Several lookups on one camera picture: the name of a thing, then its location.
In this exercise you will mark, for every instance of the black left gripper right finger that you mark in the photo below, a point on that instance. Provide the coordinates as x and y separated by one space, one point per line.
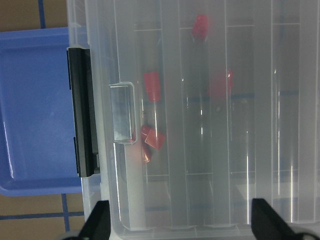
266 224

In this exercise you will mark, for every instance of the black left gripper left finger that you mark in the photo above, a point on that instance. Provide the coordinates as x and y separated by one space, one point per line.
98 224

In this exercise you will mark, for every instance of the clear plastic box lid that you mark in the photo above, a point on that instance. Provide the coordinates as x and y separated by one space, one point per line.
212 125

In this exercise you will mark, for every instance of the red block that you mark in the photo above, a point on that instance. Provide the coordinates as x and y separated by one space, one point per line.
155 139
200 27
221 86
152 86
146 153

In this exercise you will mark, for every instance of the blue plastic tray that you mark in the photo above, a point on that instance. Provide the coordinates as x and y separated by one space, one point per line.
37 153

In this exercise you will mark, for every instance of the clear plastic storage box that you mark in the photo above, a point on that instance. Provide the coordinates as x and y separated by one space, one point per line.
200 120

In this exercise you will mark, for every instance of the black box latch handle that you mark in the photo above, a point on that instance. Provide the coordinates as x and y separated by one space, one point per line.
81 86

